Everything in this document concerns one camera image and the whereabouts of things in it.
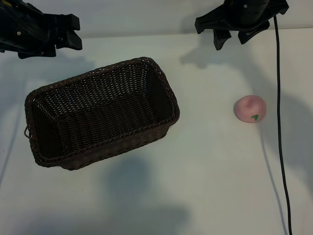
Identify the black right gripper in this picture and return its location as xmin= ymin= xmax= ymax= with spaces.
xmin=195 ymin=0 xmax=290 ymax=51

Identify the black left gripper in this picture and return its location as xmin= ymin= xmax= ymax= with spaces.
xmin=0 ymin=0 xmax=83 ymax=60

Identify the pink toy peach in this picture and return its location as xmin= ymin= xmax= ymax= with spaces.
xmin=233 ymin=94 xmax=267 ymax=124

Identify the dark brown wicker basket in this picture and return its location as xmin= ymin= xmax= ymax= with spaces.
xmin=23 ymin=56 xmax=180 ymax=171

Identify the long black cable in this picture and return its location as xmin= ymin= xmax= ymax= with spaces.
xmin=273 ymin=15 xmax=293 ymax=235

